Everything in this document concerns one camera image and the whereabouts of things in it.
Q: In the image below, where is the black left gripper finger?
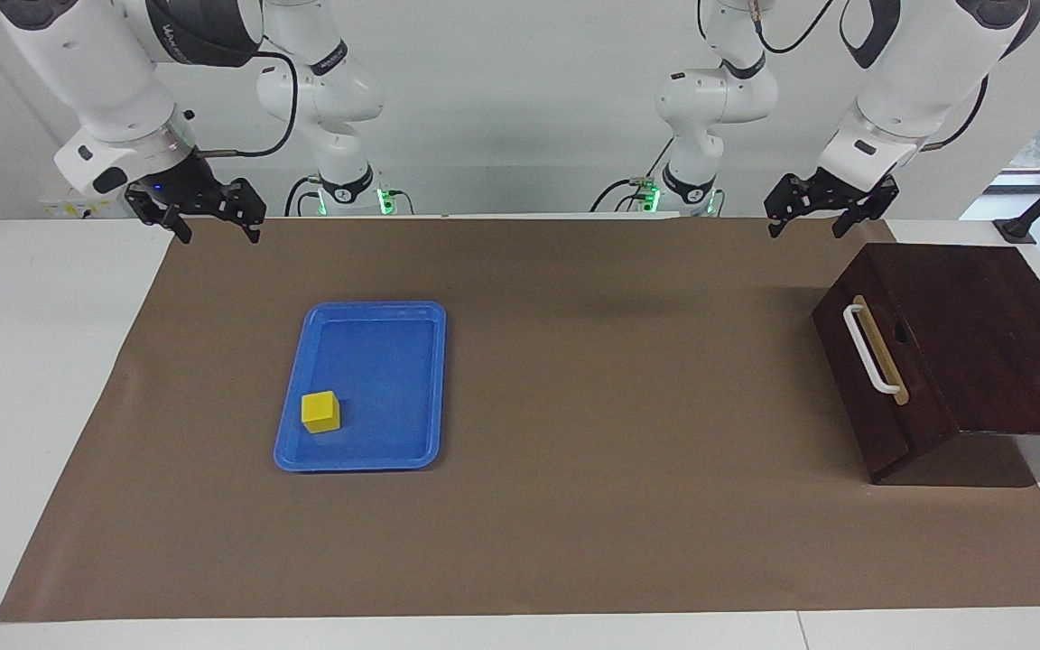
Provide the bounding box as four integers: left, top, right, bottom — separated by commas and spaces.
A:
831, 191, 899, 239
765, 175, 802, 239

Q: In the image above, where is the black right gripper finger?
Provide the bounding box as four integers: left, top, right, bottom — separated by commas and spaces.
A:
135, 206, 195, 246
231, 178, 267, 245

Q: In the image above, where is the white drawer handle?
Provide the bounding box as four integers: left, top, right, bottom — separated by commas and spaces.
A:
842, 302, 903, 396

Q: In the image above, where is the wooden drawer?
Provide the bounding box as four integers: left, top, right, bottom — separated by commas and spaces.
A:
812, 244, 961, 486

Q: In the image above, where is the yellow cube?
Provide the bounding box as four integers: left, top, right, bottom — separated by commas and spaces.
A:
302, 390, 342, 435

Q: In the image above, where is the yellow labelled white box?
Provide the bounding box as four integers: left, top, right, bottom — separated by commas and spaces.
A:
42, 199, 128, 220

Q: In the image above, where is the dark wooden cabinet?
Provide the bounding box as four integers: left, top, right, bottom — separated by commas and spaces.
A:
812, 242, 1040, 488

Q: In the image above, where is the blue plastic tray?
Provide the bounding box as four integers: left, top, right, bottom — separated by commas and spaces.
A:
274, 301, 447, 473

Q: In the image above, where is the brown table mat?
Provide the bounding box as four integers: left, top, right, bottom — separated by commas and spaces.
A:
0, 217, 1040, 624

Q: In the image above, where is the black base cable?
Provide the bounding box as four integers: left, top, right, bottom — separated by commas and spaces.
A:
590, 140, 676, 214
283, 176, 324, 218

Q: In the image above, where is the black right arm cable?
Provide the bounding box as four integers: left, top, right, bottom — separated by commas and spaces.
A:
195, 50, 298, 160

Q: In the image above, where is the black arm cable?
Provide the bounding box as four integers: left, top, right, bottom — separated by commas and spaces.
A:
748, 0, 992, 153
195, 50, 298, 160

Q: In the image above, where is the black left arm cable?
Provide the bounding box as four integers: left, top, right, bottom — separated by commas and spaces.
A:
748, 0, 992, 153

